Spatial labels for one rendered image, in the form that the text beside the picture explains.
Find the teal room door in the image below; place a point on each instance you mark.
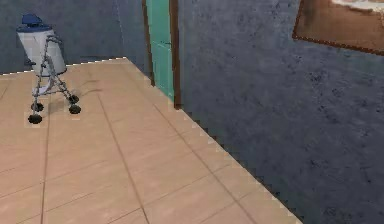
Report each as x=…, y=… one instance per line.
x=160, y=46

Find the white bin with blue lid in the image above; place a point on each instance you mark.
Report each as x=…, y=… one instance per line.
x=36, y=41

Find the grey wheeled walker frame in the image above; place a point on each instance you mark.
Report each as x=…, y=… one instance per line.
x=50, y=79

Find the brown framed wall picture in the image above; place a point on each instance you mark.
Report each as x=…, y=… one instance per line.
x=343, y=25

